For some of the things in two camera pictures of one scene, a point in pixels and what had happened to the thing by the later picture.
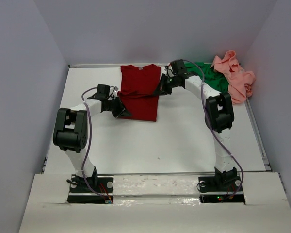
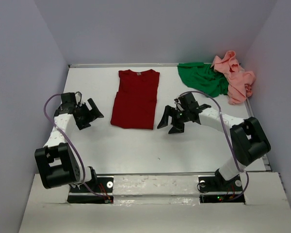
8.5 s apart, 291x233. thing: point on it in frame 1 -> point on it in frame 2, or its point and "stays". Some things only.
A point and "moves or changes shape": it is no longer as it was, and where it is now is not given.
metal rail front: x=155 y=174 stays
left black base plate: x=80 y=192 stays
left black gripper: x=119 y=108 -> x=86 y=115
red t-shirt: x=139 y=85 moves or changes shape
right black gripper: x=163 y=84 -> x=175 y=119
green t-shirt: x=215 y=79 stays
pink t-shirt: x=240 y=82 stays
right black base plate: x=222 y=184 stays
